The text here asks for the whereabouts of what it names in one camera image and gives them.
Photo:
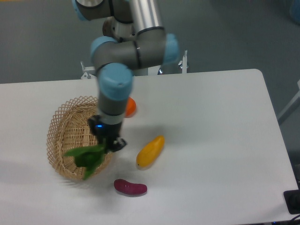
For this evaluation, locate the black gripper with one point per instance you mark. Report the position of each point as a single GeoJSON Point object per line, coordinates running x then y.
{"type": "Point", "coordinates": [107, 135]}

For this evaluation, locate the green bok choy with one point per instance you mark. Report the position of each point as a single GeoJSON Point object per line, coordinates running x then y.
{"type": "Point", "coordinates": [89, 157]}

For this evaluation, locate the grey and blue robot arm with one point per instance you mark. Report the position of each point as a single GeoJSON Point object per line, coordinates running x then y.
{"type": "Point", "coordinates": [115, 80]}

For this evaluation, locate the woven wicker basket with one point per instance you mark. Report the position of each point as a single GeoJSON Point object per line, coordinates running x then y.
{"type": "Point", "coordinates": [69, 129]}

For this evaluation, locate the yellow mango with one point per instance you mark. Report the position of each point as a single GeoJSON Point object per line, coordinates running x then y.
{"type": "Point", "coordinates": [150, 152]}

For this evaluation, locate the orange tangerine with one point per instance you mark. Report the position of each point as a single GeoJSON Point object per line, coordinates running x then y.
{"type": "Point", "coordinates": [130, 107]}

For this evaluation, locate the purple sweet potato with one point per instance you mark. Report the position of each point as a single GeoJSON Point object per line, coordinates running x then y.
{"type": "Point", "coordinates": [129, 188]}

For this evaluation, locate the black device at table edge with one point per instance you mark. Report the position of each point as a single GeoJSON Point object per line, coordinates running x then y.
{"type": "Point", "coordinates": [292, 200]}

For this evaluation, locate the white metal bracket frame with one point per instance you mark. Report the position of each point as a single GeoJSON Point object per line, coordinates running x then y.
{"type": "Point", "coordinates": [88, 72]}

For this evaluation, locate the white clamp post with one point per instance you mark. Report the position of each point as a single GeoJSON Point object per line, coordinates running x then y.
{"type": "Point", "coordinates": [183, 64]}

